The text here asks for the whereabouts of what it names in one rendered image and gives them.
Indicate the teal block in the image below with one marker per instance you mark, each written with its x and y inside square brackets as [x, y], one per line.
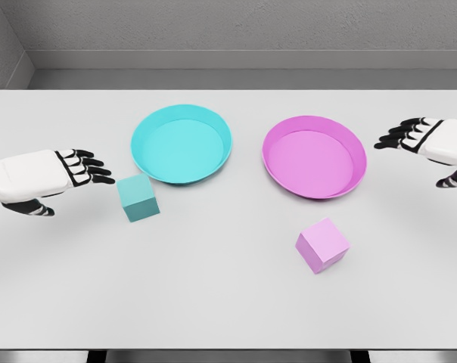
[137, 197]

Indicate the pink plate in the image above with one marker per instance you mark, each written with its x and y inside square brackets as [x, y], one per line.
[314, 157]

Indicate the pink block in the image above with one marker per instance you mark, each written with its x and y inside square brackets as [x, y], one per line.
[322, 244]

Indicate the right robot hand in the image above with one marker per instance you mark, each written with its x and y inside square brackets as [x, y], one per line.
[449, 141]

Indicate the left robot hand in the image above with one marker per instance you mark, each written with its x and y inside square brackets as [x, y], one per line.
[28, 175]

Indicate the cyan plate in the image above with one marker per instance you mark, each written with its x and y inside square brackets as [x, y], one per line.
[182, 144]

